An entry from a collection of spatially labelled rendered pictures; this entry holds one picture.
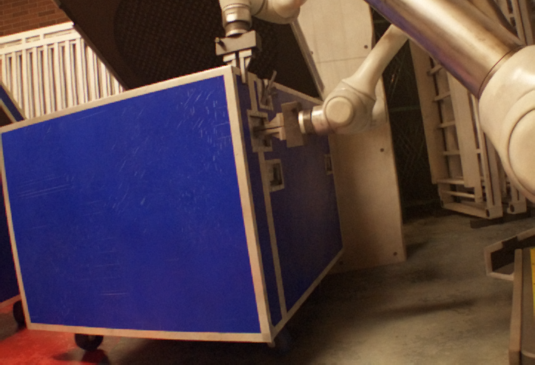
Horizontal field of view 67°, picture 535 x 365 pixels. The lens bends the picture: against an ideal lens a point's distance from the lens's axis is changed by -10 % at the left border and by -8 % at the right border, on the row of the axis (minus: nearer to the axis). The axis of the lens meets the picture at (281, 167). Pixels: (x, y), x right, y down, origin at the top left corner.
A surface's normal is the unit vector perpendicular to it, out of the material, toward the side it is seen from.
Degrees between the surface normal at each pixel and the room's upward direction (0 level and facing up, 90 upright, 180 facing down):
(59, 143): 90
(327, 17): 90
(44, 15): 90
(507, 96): 79
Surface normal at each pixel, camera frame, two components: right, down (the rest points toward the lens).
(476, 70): -0.84, 0.22
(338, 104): -0.38, 0.22
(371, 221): 0.04, 0.00
